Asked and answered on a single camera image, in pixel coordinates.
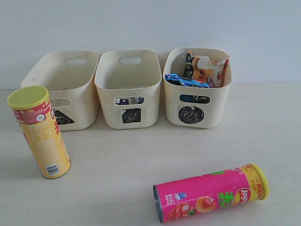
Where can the cream bin with circle mark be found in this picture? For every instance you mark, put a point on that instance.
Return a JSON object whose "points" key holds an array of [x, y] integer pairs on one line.
{"points": [[193, 106]]}

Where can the white blue milk carton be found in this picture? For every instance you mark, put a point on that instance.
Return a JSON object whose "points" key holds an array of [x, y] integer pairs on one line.
{"points": [[132, 100]]}

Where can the yellow chips can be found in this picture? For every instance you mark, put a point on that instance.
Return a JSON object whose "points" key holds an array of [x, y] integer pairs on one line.
{"points": [[36, 118]]}

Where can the pink chips can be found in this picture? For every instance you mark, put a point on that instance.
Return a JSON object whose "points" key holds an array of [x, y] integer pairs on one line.
{"points": [[208, 192]]}

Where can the orange instant noodle packet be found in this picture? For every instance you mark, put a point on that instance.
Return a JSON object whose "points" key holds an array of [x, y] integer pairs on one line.
{"points": [[205, 70]]}

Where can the purple juice carton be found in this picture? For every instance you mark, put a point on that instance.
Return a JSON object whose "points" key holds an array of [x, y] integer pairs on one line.
{"points": [[123, 102]]}

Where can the cream bin with triangle mark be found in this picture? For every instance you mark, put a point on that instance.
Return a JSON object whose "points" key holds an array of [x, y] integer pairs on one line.
{"points": [[69, 78]]}

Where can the cream bin with square mark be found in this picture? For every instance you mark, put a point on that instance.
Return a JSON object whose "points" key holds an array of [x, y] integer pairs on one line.
{"points": [[129, 73]]}

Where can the blue instant noodle packet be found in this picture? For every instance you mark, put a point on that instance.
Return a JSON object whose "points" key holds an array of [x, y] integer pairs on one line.
{"points": [[187, 82]]}

